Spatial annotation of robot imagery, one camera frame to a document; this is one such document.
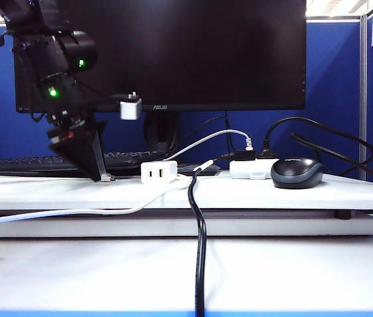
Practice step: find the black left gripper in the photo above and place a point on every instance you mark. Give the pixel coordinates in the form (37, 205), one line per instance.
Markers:
(67, 127)

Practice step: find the white USB charging base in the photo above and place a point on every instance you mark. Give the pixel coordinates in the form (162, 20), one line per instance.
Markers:
(170, 173)

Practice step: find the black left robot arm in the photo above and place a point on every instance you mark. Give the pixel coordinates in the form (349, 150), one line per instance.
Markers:
(47, 59)

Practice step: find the white lower base board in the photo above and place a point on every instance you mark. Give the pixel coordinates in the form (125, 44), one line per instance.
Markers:
(272, 228)

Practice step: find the small white cube adapter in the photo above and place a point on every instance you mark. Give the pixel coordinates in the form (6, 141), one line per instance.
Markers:
(130, 110)

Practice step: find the black monitor stand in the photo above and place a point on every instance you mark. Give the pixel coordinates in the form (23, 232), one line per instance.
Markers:
(159, 132)

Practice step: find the black keyboard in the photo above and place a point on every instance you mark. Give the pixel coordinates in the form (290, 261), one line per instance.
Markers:
(8, 165)

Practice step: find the black ASUS monitor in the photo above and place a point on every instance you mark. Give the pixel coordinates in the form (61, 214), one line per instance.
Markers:
(206, 49)

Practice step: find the black plug adapter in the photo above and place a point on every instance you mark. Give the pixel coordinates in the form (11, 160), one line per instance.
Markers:
(244, 156)

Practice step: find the white power strip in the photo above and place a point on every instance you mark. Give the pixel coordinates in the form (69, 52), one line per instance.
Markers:
(244, 170)

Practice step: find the white raised desk board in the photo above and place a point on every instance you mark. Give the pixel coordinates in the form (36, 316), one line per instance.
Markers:
(272, 198)

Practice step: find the black grey computer mouse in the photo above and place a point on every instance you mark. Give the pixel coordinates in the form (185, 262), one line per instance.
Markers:
(296, 175)

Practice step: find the black rubber board foot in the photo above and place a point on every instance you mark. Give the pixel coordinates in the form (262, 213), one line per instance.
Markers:
(342, 215)

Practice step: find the grey metal partition post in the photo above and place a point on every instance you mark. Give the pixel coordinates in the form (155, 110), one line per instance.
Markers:
(363, 99)

